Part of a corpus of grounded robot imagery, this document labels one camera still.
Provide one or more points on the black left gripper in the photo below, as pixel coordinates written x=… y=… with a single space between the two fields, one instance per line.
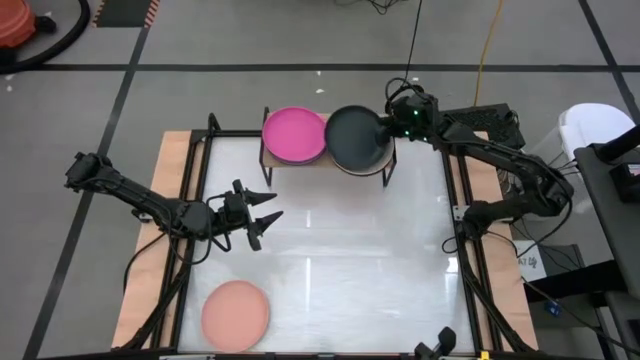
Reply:
x=237 y=212

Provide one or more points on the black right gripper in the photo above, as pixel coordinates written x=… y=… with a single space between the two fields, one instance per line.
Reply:
x=415 y=120

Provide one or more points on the dark teal plate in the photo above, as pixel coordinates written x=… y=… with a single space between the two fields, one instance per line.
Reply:
x=355 y=137

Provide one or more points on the pinkish purple plate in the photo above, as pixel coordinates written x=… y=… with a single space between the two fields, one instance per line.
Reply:
x=295 y=135

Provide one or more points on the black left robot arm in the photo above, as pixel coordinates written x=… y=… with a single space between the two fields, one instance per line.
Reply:
x=150 y=205

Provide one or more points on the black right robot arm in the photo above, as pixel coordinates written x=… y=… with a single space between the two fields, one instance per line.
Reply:
x=500 y=155

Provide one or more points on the black mesh-top box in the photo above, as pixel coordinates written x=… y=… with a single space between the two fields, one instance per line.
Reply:
x=485 y=120

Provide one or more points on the tan underlay board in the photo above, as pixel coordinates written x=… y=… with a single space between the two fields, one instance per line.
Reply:
x=172 y=160

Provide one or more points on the salmon pink plate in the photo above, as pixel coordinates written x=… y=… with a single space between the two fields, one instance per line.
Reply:
x=235 y=315

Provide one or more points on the white paper label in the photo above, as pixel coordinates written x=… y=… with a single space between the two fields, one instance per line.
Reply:
x=530 y=260

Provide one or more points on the white plastic chair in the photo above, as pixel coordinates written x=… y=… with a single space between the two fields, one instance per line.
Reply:
x=590 y=125

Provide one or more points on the black mat striped edges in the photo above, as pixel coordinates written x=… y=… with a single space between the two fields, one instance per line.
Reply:
x=125 y=12

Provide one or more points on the blue connector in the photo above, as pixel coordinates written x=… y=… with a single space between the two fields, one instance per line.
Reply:
x=553 y=308

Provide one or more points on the black device on desk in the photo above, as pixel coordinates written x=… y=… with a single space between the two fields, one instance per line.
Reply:
x=625 y=182

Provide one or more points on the black desk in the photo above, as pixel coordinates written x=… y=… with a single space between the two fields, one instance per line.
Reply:
x=615 y=225

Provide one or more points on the orange vacuum cleaner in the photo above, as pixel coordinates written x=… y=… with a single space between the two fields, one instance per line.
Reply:
x=15 y=22

